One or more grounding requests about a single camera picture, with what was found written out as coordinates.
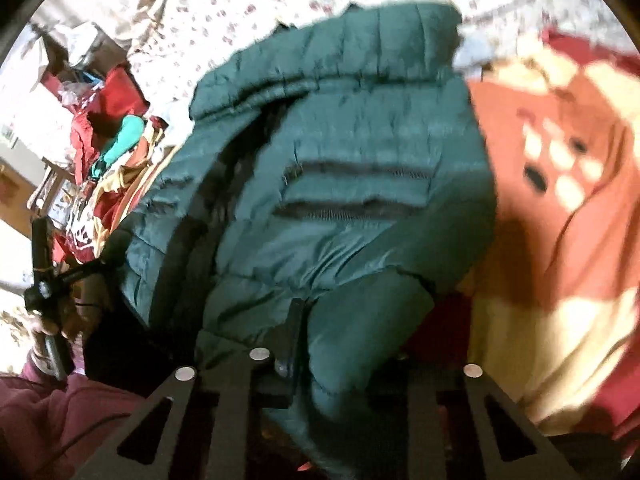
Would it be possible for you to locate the person's left forearm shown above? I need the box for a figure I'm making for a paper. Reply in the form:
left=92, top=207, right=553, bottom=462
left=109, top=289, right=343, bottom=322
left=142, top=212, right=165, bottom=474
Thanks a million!
left=0, top=355, right=151, bottom=480

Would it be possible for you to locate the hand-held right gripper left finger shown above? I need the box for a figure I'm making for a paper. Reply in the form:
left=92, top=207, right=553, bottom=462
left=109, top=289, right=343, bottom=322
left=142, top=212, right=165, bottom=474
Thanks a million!
left=90, top=299, right=307, bottom=480

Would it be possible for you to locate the green puffer jacket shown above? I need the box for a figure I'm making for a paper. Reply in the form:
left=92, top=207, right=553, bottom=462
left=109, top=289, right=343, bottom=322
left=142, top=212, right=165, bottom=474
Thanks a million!
left=120, top=2, right=501, bottom=480

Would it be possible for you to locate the orange red printed blanket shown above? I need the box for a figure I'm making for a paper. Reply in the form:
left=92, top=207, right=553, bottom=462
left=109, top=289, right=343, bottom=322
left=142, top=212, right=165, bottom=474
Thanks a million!
left=65, top=30, right=640, bottom=441

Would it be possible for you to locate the red cloth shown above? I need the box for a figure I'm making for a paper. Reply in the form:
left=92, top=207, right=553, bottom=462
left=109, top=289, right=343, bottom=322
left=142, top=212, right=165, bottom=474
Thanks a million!
left=67, top=62, right=151, bottom=171

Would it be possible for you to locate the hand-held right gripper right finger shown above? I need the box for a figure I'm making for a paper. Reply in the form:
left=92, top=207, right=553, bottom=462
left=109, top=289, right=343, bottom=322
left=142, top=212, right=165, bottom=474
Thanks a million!
left=395, top=355, right=558, bottom=480

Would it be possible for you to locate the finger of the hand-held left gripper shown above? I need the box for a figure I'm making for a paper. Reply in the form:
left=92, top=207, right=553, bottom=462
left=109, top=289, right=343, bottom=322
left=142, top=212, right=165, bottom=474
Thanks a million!
left=60, top=229, right=133, bottom=283

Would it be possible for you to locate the beige satin cloth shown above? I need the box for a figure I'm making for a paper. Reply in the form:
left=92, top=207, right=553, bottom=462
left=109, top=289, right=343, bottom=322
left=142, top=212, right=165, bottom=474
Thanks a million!
left=114, top=0, right=192, bottom=58

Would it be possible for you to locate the crumpled plastic bag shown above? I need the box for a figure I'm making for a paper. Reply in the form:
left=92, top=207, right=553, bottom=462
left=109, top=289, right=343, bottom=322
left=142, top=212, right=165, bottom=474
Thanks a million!
left=55, top=21, right=132, bottom=70

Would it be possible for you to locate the person's left hand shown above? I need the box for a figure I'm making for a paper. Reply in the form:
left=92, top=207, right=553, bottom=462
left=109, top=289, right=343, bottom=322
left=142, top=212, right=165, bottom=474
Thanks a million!
left=30, top=275, right=110, bottom=363

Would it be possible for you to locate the floral quilt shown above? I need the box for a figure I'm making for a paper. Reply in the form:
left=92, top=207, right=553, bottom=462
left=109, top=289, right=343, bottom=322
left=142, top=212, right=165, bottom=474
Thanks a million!
left=125, top=0, right=601, bottom=111

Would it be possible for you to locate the teal cloth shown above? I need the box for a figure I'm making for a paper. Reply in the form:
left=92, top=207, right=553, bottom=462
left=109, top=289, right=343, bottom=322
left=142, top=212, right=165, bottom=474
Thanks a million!
left=90, top=115, right=151, bottom=181

